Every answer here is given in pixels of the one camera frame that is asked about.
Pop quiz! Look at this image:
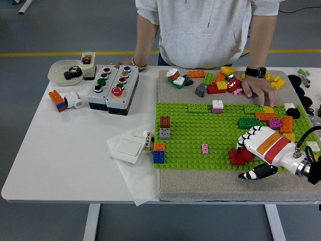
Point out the person's left hand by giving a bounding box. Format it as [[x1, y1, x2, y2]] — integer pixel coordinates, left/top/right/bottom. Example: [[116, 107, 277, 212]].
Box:
[[240, 75, 278, 107]]

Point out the clear plastic bag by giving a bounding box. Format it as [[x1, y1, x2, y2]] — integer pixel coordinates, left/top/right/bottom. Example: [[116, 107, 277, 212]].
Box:
[[309, 114, 321, 133]]

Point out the lime green toy brick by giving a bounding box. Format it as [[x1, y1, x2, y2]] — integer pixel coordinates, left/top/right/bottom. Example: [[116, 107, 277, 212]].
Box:
[[202, 72, 215, 86]]

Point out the black metal gear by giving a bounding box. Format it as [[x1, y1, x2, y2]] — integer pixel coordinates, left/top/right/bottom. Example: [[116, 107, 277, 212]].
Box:
[[63, 66, 83, 81]]

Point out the white and green brick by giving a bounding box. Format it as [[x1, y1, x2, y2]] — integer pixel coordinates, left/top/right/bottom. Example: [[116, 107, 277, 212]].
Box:
[[168, 76, 188, 90]]

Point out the person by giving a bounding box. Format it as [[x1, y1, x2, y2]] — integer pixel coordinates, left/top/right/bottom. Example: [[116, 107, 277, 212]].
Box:
[[135, 0, 285, 70]]

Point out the white table foot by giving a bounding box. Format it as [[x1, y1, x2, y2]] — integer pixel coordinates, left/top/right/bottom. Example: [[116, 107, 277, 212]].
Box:
[[11, 0, 33, 15]]

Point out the green toy baseplate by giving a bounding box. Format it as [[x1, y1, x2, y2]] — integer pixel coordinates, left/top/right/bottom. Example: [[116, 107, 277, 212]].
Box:
[[153, 102, 321, 173]]

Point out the grey toy brick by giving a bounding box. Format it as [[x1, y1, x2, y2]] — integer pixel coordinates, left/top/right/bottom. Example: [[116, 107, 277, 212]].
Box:
[[159, 127, 172, 141]]

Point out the white and pink brick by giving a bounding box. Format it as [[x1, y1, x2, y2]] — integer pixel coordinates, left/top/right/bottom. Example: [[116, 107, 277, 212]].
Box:
[[211, 99, 224, 113]]

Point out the black wrist watch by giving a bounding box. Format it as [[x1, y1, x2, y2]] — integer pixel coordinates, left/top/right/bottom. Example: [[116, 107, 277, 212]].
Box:
[[245, 66, 267, 78]]

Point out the beaded bracelet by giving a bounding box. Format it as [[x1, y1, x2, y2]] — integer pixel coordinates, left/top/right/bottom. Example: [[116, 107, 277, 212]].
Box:
[[130, 56, 148, 72]]

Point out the white labelled tube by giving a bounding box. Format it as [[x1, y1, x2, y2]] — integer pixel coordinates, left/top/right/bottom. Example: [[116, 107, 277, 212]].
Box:
[[141, 130, 152, 151]]

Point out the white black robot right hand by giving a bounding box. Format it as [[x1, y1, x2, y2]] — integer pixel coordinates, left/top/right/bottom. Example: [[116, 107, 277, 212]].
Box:
[[235, 125, 307, 180]]

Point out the long dark green brick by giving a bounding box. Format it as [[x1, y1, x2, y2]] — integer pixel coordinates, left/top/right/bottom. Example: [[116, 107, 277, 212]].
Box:
[[237, 117, 262, 130]]

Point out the grey emergency-stop control box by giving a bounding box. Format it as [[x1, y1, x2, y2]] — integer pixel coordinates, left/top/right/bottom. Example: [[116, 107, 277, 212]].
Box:
[[105, 65, 139, 116]]

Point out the blue toy brick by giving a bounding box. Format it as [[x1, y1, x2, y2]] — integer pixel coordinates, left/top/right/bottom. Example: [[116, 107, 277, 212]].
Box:
[[152, 150, 166, 164]]

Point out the brown brick white top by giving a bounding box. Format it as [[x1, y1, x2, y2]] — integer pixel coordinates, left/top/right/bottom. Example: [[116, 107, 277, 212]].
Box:
[[167, 68, 181, 81]]

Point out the black floor cable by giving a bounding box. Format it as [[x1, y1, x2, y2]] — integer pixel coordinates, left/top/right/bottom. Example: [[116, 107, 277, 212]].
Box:
[[278, 5, 321, 14]]

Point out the black toy brick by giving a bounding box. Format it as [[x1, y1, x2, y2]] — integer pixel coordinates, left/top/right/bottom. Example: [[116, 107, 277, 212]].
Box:
[[285, 107, 301, 119]]

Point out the grey four-button control box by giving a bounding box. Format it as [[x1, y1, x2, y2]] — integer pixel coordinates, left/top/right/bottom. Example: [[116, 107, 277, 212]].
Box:
[[86, 65, 118, 111]]

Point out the brown toy brick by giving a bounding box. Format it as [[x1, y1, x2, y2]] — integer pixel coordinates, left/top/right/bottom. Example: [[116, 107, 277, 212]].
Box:
[[159, 116, 172, 129]]

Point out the flat lime green brick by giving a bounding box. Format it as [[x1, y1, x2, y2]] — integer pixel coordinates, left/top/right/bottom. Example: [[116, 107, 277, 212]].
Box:
[[243, 104, 265, 115], [187, 103, 209, 113]]

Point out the translucent paper sheet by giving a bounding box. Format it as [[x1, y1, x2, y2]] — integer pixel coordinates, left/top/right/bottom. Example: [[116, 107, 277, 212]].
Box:
[[105, 124, 161, 207]]

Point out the person's right hand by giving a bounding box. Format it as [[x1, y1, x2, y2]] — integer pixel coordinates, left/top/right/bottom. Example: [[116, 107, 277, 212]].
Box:
[[114, 58, 137, 69]]

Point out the white table leg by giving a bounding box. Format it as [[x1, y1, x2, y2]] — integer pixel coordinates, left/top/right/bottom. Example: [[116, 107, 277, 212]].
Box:
[[265, 203, 286, 241], [82, 203, 101, 241]]

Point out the long red toy brick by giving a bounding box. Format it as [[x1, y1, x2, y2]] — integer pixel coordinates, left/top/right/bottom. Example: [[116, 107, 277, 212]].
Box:
[[226, 77, 243, 94]]

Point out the dark grey slope brick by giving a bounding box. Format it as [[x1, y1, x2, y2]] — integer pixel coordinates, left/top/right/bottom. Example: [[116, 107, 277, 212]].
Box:
[[182, 74, 194, 87]]

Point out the white shallow bowl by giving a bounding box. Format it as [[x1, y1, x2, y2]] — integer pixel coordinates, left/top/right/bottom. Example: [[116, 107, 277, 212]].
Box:
[[47, 59, 84, 87]]

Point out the orange blue brown brick stack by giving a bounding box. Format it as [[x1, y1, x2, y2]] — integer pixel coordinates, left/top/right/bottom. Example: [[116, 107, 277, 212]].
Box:
[[48, 89, 68, 113]]

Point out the magenta toy brick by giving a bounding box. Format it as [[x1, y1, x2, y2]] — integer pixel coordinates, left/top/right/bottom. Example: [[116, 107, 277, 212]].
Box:
[[267, 117, 282, 131]]

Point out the long orange toy brick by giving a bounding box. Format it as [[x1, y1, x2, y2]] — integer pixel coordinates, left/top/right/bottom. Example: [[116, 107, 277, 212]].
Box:
[[187, 69, 206, 79], [255, 112, 277, 123]]

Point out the cream two-button switch box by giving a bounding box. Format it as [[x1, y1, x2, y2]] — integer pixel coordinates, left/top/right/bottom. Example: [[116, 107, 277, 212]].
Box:
[[79, 52, 97, 81]]

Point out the white wall switch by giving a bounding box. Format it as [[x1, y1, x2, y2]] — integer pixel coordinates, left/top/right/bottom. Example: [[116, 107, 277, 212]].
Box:
[[110, 137, 146, 165]]

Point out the white pipe tee fitting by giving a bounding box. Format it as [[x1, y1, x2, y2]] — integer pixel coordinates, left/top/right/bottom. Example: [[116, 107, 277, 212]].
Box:
[[62, 91, 84, 109]]

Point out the grey-brown mat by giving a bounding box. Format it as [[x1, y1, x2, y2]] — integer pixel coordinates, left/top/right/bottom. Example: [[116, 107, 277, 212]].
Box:
[[156, 69, 321, 202]]

